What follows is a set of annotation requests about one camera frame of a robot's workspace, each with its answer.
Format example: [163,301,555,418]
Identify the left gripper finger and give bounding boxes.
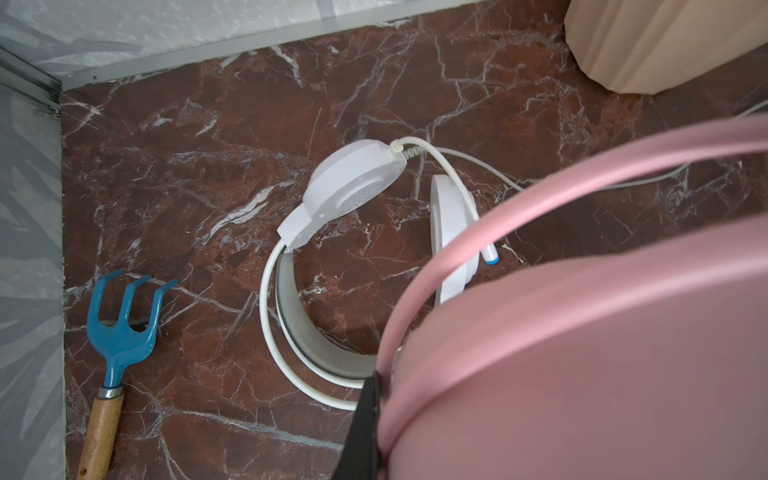
[331,372,381,480]

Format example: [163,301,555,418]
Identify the pink headphones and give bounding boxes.
[376,115,767,479]

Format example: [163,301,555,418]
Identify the white headphones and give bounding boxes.
[257,136,488,412]

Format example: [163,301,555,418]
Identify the beige flower pot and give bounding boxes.
[564,0,767,95]

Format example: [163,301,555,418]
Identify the blue garden rake wooden handle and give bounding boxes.
[76,269,178,479]

